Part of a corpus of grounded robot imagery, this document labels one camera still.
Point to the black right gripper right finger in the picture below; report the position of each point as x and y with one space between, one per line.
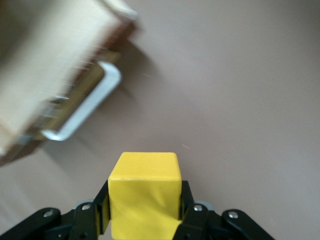
200 222

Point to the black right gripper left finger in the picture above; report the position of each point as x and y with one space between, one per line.
82 222

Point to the yellow cube block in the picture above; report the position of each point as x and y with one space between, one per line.
145 197

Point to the wooden drawer with beige inside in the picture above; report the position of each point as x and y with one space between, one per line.
50 62

